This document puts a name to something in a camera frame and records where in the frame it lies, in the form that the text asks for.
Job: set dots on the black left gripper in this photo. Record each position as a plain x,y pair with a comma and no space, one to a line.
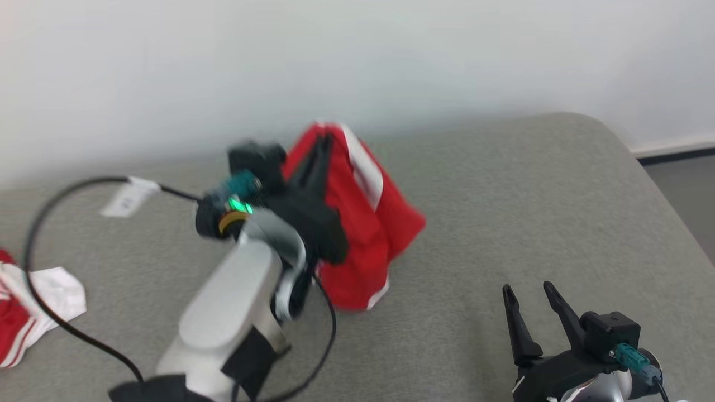
313,223

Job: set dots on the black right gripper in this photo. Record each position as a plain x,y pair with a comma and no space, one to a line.
558,374

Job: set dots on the red shorts white waistband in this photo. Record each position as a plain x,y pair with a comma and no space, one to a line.
385,223

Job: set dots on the red white basketball jersey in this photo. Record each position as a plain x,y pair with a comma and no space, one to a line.
56,290

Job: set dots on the grey fabric sofa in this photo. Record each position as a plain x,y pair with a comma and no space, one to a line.
503,195

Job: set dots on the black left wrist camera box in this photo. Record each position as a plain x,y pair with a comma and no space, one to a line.
257,162

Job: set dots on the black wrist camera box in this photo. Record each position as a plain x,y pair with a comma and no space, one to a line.
257,162
609,332

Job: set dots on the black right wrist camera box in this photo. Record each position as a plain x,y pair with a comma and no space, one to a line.
609,332

